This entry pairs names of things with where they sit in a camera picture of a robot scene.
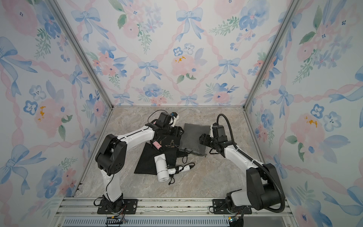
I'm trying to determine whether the grey drawstring pouch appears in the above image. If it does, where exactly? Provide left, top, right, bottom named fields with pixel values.
left=179, top=123, right=210, bottom=157

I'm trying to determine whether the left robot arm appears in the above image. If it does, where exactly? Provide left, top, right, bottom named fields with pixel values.
left=95, top=111, right=179, bottom=214

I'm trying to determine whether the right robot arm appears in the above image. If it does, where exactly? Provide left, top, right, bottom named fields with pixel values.
left=199, top=123, right=285, bottom=213

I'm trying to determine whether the pink hair dryer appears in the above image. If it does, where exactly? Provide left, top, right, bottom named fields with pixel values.
left=146, top=123, right=164, bottom=153

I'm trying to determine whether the white hair dryer lower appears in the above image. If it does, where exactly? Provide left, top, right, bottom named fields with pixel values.
left=154, top=154, right=195, bottom=185

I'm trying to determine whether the black pouch with gold logo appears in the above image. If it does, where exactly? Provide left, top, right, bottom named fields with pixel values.
left=157, top=132, right=188, bottom=168

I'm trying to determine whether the plain black pouch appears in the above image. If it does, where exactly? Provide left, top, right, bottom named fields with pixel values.
left=134, top=143, right=178, bottom=175

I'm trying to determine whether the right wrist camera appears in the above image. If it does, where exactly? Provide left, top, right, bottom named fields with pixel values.
left=209, top=125, right=214, bottom=138

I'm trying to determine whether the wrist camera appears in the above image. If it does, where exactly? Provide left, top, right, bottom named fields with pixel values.
left=209, top=125, right=214, bottom=138
left=169, top=112, right=179, bottom=127

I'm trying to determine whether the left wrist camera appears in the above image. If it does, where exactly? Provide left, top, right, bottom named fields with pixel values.
left=169, top=112, right=179, bottom=127

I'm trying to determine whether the black corrugated cable conduit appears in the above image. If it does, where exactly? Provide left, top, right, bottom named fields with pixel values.
left=216, top=113, right=285, bottom=213

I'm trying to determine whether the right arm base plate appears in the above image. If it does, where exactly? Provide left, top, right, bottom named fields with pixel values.
left=209, top=199, right=252, bottom=215

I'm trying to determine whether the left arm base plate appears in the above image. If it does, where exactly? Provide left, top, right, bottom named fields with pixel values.
left=97, top=198, right=138, bottom=215

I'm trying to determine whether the aluminium front rail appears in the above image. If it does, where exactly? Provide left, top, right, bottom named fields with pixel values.
left=51, top=198, right=297, bottom=227

